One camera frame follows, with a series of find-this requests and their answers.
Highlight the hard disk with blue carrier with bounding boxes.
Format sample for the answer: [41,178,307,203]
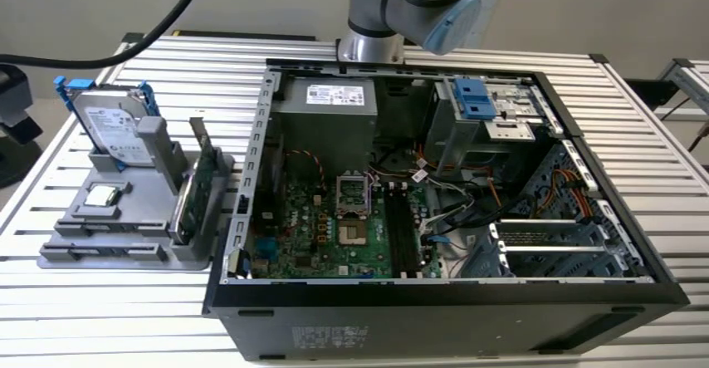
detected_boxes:
[53,76,161,172]

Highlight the twisted multicolour fan wire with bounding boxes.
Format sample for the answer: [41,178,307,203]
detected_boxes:
[283,149,329,191]

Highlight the grey metal drive cage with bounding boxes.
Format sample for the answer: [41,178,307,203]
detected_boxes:
[423,75,555,178]

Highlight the orange red yellow wire bundle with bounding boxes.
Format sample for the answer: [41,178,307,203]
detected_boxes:
[534,168,591,224]

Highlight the green graphics card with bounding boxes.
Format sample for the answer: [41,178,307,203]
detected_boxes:
[167,117,219,245]

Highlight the orange power wire bundle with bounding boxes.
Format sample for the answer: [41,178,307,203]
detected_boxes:
[417,143,502,209]

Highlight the green motherboard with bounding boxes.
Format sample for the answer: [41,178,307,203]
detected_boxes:
[251,168,445,280]

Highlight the CPU socket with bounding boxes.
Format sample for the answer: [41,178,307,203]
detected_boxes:
[335,217,370,248]

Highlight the wire locking lever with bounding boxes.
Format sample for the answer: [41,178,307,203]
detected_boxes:
[363,174,379,218]

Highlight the blue port connector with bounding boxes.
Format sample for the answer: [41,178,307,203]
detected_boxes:
[254,237,278,261]

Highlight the blue RAM stick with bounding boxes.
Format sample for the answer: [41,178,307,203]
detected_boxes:
[65,248,161,258]

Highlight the perforated metal disk bay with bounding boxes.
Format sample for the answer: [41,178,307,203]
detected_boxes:
[486,141,646,281]

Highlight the black round object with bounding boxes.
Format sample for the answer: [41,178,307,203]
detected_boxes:
[0,143,42,189]

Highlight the grey power supply unit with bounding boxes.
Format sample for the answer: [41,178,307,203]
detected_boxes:
[269,76,378,170]

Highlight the black RAM slot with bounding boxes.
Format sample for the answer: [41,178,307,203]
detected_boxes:
[385,183,403,278]
[390,183,410,278]
[397,183,418,278]

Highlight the grey parts rack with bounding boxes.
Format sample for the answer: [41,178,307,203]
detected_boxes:
[35,116,237,272]

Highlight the aluminium side table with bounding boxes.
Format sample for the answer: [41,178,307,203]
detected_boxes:
[624,57,709,120]

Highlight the metal socket cover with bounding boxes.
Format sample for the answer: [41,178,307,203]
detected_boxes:
[334,169,370,217]

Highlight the thick black sleeved cable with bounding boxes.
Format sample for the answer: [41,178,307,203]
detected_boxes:
[430,184,534,237]

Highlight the white grey wire bundle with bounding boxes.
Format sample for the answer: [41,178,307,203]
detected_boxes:
[417,201,471,236]

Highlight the blue plastic drive latch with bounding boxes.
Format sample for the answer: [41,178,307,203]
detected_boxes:
[450,76,495,121]

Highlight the silver CPU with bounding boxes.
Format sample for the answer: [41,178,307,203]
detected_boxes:
[81,184,121,208]

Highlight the black open PC case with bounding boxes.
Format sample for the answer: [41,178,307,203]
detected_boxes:
[199,57,691,363]

